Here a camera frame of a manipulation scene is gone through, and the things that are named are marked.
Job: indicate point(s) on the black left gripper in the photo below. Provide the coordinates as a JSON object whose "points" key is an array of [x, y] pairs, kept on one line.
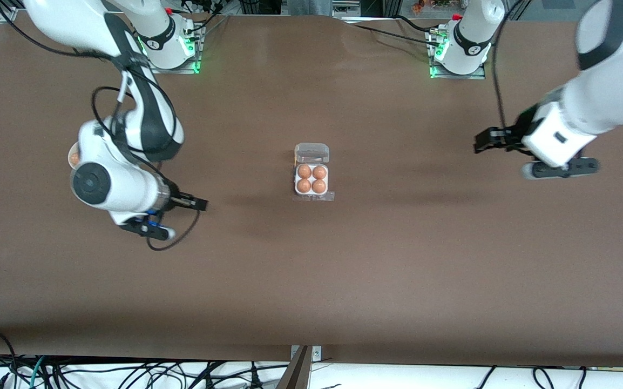
{"points": [[512, 135]]}

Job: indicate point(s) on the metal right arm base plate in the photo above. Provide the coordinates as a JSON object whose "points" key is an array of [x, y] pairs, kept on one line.
{"points": [[195, 67]]}

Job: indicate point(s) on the brown speckled egg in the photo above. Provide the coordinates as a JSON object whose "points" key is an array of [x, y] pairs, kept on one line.
{"points": [[304, 186]]}

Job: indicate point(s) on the silver metal bracket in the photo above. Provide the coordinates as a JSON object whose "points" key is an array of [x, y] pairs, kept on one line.
{"points": [[317, 354]]}

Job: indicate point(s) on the dark grey mounting bar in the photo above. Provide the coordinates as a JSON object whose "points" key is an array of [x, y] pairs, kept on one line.
{"points": [[296, 375]]}

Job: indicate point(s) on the brown table cover mat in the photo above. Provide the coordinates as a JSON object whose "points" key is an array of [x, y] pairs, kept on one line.
{"points": [[311, 270]]}

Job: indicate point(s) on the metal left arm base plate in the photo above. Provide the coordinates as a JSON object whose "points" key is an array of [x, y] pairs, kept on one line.
{"points": [[479, 74]]}

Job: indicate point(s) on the white round bowl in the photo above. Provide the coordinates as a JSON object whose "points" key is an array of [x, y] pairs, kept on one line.
{"points": [[72, 146]]}

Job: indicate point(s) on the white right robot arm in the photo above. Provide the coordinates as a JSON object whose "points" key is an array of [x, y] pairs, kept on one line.
{"points": [[128, 189]]}

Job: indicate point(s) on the clear plastic egg box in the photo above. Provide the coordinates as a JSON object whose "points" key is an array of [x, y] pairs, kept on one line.
{"points": [[311, 153]]}

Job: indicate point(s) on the white sheet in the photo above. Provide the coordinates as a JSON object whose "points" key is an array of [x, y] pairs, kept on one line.
{"points": [[398, 378]]}

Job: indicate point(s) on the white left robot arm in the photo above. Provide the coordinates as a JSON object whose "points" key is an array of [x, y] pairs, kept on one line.
{"points": [[614, 81]]}

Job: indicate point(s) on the orange background object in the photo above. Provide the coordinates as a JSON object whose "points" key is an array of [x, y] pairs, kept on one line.
{"points": [[418, 6]]}

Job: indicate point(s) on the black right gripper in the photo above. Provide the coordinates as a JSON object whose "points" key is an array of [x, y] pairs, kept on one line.
{"points": [[181, 201]]}

